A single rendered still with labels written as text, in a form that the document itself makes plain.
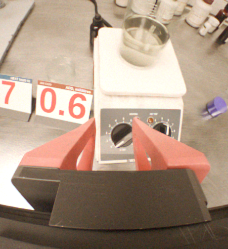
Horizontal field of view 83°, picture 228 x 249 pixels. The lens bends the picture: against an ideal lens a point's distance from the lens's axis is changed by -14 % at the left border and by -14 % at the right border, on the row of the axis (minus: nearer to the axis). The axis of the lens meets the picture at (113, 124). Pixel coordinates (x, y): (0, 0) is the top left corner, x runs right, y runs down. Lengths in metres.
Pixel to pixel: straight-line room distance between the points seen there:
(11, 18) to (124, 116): 0.39
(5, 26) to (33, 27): 0.07
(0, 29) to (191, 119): 0.48
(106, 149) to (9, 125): 0.17
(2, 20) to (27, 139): 0.33
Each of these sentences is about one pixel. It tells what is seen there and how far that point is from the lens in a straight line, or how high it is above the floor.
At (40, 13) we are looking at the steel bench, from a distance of 0.48.
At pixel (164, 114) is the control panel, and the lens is 0.22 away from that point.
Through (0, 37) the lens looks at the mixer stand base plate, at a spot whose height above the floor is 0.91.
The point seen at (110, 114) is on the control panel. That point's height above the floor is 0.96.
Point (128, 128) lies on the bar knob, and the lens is 0.20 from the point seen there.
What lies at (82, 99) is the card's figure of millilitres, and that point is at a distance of 0.23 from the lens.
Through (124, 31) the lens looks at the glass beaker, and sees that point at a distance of 0.18.
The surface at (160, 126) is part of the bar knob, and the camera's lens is 0.21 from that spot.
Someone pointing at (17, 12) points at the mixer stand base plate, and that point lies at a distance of 0.49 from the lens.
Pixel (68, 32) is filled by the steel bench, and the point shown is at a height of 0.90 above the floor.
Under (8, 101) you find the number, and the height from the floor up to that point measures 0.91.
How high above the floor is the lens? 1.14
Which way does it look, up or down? 70 degrees down
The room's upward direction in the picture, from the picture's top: 25 degrees clockwise
